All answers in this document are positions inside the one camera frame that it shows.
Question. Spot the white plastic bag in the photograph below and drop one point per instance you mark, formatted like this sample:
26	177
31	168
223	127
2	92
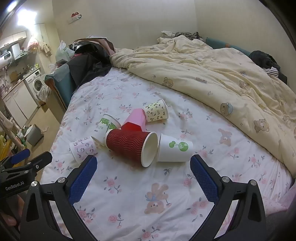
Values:
62	52

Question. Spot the white cup pink pattern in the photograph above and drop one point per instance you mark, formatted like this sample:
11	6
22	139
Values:
83	148

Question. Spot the yellow bear-print duvet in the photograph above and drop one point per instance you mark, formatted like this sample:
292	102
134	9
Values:
208	69

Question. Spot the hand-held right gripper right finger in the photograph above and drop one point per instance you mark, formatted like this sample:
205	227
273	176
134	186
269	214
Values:
204	182

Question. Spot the dark patterned cloth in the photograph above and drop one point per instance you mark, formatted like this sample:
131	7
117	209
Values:
190	35

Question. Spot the floral bed sheet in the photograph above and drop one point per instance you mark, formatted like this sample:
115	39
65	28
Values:
129	197

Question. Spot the yellow patterned paper cup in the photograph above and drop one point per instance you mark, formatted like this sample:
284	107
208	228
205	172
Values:
155	112

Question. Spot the pink faceted cup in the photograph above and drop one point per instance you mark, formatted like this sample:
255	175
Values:
135	118

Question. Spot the white cup green label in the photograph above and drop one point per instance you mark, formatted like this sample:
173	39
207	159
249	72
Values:
101	129

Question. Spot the white wall cabinet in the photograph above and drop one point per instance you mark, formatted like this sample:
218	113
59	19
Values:
12	39

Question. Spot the black garment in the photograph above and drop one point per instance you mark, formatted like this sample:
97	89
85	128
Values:
92	64

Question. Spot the cardboard box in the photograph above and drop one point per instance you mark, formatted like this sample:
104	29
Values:
44	106

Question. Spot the white floor cabinet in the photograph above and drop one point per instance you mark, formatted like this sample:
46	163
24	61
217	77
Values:
17	104

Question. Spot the person's left hand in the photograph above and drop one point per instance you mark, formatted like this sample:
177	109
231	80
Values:
8	219

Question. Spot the white washing machine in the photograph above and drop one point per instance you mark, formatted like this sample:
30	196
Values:
35	84

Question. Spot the grey bin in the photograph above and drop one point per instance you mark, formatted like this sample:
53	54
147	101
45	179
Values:
34	135

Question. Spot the teal pillow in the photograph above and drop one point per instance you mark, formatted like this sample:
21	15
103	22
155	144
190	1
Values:
222	44

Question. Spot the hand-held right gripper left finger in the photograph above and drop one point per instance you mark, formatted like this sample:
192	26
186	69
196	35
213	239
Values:
82	182

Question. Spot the striped cloth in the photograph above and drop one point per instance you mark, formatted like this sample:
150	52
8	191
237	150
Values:
273	71

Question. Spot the pink fabric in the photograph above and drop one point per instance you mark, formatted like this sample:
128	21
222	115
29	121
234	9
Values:
276	201

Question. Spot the pink hanging bag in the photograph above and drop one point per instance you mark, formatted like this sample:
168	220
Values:
32	44

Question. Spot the white cup green globe print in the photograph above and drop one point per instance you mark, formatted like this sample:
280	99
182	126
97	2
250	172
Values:
172	153

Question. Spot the white water heater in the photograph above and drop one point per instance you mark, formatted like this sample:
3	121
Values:
15	50

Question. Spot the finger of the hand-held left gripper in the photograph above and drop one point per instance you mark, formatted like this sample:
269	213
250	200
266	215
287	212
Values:
20	156
41	158

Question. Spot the dark clothes pile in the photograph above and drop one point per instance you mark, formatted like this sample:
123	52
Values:
263	58

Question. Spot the red ripple paper cup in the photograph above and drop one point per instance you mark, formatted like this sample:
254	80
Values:
129	143

